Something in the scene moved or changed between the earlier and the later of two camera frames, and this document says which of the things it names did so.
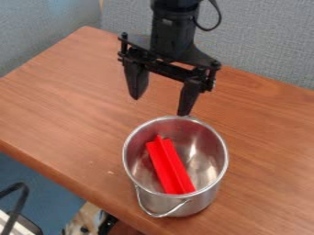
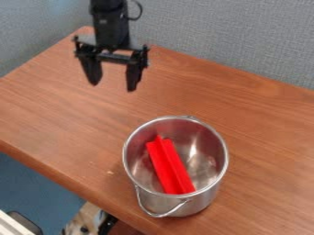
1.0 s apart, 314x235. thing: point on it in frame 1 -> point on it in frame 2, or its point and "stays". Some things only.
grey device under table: [23, 225] stays
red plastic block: [172, 173] stays
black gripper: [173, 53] -> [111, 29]
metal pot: [201, 146] stays
